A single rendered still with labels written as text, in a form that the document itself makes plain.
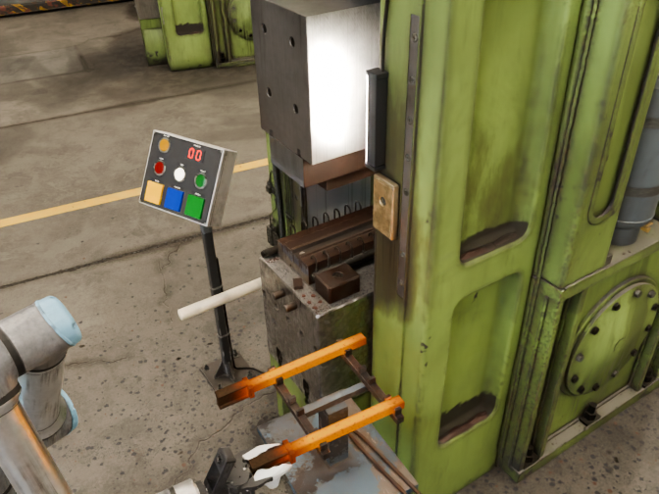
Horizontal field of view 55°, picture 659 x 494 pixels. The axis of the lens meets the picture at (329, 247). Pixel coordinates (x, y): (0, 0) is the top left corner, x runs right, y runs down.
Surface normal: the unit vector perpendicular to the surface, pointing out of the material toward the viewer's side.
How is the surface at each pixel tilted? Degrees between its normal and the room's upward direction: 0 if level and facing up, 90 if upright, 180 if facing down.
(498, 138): 89
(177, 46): 90
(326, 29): 90
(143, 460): 0
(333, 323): 90
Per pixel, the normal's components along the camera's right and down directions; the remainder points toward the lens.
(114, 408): -0.02, -0.82
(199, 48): 0.32, 0.54
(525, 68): 0.55, 0.45
